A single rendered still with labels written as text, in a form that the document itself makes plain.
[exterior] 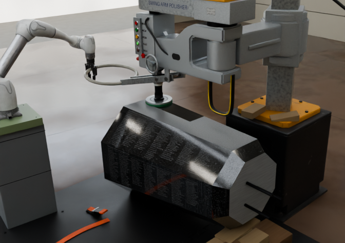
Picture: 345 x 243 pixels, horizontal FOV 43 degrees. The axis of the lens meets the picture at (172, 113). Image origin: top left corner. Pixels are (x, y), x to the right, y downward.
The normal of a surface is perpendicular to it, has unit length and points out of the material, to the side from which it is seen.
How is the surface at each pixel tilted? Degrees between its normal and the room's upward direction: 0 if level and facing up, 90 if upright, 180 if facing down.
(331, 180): 0
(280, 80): 90
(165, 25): 90
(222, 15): 90
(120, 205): 0
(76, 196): 0
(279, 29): 90
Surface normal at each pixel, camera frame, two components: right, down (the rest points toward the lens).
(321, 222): -0.03, -0.92
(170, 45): -0.74, 0.28
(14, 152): 0.57, 0.30
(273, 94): -0.32, 0.37
